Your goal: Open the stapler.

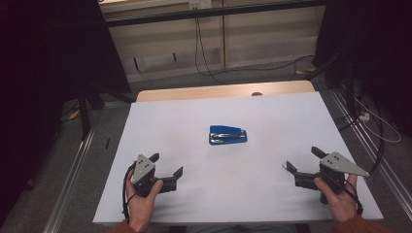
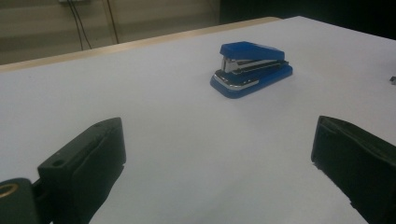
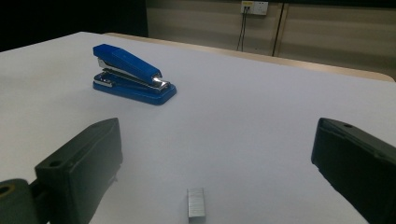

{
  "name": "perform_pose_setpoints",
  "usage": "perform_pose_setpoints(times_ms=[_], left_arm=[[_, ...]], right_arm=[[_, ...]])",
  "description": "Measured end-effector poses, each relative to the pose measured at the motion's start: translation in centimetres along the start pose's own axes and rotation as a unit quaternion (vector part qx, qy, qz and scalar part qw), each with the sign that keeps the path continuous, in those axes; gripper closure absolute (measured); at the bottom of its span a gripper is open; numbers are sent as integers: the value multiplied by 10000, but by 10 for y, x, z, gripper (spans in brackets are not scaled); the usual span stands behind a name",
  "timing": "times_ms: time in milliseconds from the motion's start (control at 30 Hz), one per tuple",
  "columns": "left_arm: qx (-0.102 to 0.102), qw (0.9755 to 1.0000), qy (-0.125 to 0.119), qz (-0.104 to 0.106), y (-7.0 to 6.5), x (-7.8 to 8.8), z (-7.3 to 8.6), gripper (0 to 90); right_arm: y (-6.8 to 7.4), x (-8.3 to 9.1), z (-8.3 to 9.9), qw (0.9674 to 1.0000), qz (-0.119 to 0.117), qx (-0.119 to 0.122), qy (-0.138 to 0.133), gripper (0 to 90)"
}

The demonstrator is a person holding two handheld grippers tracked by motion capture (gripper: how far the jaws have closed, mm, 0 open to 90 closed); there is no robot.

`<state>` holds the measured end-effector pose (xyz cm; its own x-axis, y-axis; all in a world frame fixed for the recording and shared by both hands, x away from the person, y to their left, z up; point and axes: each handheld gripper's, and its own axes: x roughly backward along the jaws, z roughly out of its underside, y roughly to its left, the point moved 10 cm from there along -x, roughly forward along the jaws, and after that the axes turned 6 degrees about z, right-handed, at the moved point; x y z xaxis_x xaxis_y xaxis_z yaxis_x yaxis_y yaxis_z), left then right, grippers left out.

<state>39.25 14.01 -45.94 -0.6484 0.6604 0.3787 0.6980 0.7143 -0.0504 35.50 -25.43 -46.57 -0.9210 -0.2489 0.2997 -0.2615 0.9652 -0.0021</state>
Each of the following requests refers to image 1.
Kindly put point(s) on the dark table grommet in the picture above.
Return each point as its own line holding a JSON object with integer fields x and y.
{"x": 257, "y": 94}

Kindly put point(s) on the white table sheet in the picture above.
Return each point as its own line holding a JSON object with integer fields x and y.
{"x": 226, "y": 194}

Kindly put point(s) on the blue stapler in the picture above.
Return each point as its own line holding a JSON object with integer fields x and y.
{"x": 226, "y": 131}

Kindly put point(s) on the white power adapter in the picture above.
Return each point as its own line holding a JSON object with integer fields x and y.
{"x": 364, "y": 116}

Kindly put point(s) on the beige wooden cabinet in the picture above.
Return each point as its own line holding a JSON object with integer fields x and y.
{"x": 265, "y": 35}

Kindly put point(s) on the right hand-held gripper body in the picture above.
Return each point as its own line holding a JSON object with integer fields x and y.
{"x": 333, "y": 170}

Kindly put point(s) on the small black floor item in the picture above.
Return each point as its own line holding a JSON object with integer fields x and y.
{"x": 107, "y": 143}

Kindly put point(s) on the person's right hand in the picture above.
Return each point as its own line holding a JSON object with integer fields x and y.
{"x": 340, "y": 204}

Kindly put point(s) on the wide black curtain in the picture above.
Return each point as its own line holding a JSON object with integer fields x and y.
{"x": 39, "y": 64}

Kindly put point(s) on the aluminium floor rail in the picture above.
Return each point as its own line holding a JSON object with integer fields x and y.
{"x": 388, "y": 171}
{"x": 64, "y": 194}

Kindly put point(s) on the black stand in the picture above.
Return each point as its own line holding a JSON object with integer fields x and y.
{"x": 85, "y": 119}
{"x": 349, "y": 90}

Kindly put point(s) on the black horizontal bar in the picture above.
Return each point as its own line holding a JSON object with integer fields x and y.
{"x": 207, "y": 12}

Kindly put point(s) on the yellow floor tape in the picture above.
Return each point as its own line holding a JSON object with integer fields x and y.
{"x": 74, "y": 114}
{"x": 307, "y": 71}

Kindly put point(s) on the narrow black curtain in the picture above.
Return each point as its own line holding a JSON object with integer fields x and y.
{"x": 382, "y": 48}

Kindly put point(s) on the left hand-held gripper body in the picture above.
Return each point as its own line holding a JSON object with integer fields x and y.
{"x": 142, "y": 168}

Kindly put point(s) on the wall socket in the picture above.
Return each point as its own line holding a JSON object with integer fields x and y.
{"x": 202, "y": 4}

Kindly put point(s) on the person's left hand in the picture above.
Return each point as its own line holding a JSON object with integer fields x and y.
{"x": 141, "y": 210}

